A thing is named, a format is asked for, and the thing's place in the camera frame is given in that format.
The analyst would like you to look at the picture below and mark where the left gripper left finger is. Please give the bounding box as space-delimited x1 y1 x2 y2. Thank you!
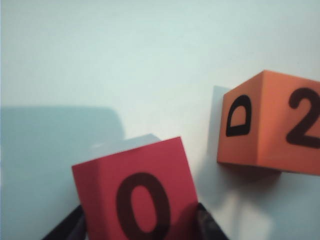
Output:
41 204 89 240

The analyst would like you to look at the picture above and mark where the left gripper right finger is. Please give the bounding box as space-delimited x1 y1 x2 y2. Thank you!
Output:
195 201 231 240

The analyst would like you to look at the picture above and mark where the red foam cube with tree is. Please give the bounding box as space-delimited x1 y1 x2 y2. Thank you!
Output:
71 136 200 240

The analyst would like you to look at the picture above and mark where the orange foam cube with Q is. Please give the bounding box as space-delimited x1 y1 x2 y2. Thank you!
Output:
216 69 320 176

